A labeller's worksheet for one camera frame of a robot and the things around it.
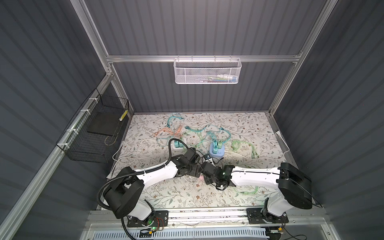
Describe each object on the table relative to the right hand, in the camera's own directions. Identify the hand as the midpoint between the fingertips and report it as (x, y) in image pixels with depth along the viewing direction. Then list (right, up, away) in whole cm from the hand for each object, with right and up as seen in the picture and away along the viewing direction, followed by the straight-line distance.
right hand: (208, 175), depth 85 cm
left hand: (-8, +3, +2) cm, 9 cm away
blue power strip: (+6, +13, +7) cm, 16 cm away
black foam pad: (-53, +30, -11) cm, 62 cm away
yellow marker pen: (-47, +33, -5) cm, 58 cm away
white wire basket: (+3, +75, +39) cm, 84 cm away
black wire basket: (-58, +24, -12) cm, 64 cm away
